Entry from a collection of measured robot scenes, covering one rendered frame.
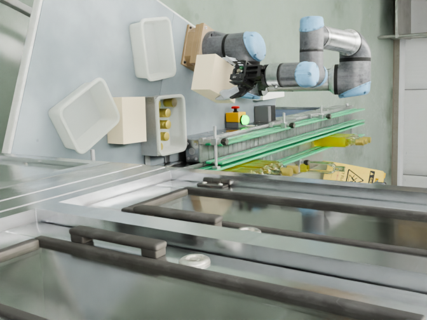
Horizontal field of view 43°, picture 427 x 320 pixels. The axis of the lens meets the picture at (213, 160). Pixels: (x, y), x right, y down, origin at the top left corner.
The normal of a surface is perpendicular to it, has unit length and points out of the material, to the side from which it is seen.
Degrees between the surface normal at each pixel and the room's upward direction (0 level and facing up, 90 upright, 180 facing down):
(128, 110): 0
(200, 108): 0
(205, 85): 90
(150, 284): 90
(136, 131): 0
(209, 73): 90
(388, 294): 90
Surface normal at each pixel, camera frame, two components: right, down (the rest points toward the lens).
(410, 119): -0.55, 0.16
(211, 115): 0.83, 0.06
